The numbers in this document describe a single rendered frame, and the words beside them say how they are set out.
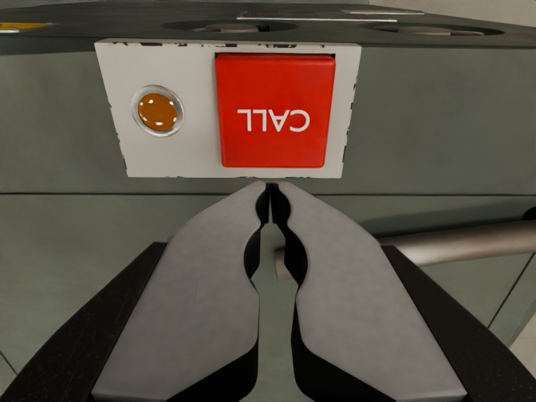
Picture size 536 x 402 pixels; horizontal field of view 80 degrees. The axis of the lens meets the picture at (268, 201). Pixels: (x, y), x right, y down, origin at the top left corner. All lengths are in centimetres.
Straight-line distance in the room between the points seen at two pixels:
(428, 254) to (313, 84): 14
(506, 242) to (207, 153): 20
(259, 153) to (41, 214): 16
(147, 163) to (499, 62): 20
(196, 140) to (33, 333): 25
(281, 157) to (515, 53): 13
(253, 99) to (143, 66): 6
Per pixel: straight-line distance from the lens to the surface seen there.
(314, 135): 18
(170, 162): 21
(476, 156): 24
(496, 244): 26
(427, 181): 23
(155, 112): 19
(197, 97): 19
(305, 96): 17
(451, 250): 25
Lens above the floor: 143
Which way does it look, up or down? 57 degrees down
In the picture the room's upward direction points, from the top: 178 degrees clockwise
